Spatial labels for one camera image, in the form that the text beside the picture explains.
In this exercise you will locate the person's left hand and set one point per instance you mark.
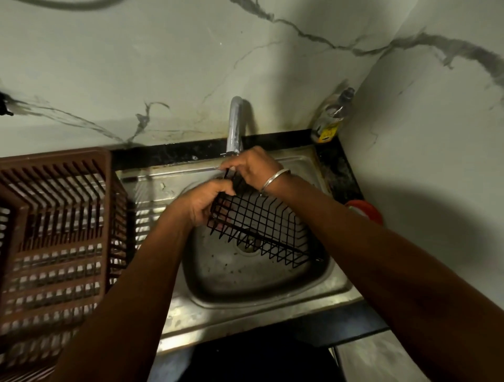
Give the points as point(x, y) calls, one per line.
point(204, 200)

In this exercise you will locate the person's right hand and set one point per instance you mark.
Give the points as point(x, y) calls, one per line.
point(254, 167)

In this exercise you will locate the black wire rack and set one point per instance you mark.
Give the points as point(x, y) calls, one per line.
point(260, 228)

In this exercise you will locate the person's right forearm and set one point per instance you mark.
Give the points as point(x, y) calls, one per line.
point(401, 271)

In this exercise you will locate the person's left forearm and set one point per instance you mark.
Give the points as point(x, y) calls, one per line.
point(122, 299)

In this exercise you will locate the person's dark clothing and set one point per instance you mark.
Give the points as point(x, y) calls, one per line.
point(252, 362)

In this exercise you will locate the chrome faucet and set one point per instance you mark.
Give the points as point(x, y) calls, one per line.
point(235, 126)

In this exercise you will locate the stainless steel sink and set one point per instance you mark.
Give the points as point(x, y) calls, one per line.
point(236, 283)

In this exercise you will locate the clear dish soap bottle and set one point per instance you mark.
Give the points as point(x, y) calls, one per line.
point(332, 118)

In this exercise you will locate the orange round container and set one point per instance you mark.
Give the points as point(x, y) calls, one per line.
point(368, 208)

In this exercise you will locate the brown plastic dish basket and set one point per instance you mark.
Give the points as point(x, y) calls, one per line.
point(47, 252)

